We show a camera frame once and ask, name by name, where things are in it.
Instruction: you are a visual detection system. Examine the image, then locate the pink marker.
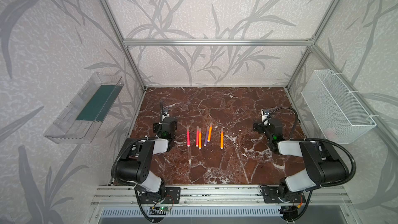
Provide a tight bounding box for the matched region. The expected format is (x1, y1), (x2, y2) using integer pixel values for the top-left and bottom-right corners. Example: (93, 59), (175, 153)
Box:
(186, 126), (190, 147)
(195, 126), (200, 147)

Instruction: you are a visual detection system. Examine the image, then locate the orange marker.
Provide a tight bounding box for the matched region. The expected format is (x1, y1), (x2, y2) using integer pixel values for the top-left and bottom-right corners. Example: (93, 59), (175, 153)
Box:
(199, 128), (202, 149)
(207, 122), (213, 142)

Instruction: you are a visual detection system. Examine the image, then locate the purple marker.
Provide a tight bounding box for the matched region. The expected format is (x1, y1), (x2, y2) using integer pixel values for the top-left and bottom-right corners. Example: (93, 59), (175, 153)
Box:
(204, 126), (210, 147)

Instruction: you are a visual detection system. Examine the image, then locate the orange marker diagonal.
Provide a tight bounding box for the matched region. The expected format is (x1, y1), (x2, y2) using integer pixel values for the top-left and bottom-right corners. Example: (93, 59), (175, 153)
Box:
(220, 128), (224, 149)

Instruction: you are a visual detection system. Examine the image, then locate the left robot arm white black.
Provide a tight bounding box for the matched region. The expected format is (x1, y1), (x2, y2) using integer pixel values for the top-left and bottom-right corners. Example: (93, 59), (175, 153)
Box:
(111, 117), (178, 198)

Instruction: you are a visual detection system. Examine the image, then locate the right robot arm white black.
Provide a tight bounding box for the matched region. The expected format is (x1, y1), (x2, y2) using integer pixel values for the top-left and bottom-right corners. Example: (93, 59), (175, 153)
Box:
(253, 118), (357, 197)

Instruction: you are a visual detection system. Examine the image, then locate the green circuit board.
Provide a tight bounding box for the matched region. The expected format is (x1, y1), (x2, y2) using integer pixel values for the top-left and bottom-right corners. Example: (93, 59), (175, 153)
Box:
(151, 206), (172, 215)

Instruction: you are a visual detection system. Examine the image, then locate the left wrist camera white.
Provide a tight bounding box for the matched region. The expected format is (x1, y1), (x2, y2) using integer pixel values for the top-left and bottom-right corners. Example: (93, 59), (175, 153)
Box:
(160, 102), (170, 120)

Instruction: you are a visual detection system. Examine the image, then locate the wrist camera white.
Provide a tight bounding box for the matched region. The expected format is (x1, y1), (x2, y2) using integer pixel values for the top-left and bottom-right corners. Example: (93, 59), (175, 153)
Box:
(261, 109), (270, 122)
(160, 102), (170, 120)

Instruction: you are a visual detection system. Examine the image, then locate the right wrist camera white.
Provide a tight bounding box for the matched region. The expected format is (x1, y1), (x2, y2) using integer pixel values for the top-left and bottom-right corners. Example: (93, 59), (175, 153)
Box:
(261, 109), (270, 122)

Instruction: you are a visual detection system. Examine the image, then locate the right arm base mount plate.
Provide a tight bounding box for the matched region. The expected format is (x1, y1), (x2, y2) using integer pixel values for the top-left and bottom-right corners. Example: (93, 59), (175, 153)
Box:
(259, 185), (306, 205)

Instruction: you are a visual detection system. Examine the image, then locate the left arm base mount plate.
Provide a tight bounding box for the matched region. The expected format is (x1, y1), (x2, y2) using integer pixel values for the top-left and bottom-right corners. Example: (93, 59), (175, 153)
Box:
(138, 187), (181, 204)

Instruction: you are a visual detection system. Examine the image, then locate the white wire mesh basket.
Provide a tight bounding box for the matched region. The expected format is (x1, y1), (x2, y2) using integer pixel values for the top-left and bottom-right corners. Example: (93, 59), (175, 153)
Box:
(302, 69), (377, 144)

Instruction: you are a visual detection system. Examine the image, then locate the clear plastic wall tray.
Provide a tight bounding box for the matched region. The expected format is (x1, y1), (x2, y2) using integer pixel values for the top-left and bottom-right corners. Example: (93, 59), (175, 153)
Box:
(44, 72), (124, 144)

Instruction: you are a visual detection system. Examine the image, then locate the aluminium front rail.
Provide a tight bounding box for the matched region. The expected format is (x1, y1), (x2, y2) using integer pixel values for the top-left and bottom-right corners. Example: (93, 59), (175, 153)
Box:
(90, 185), (352, 207)

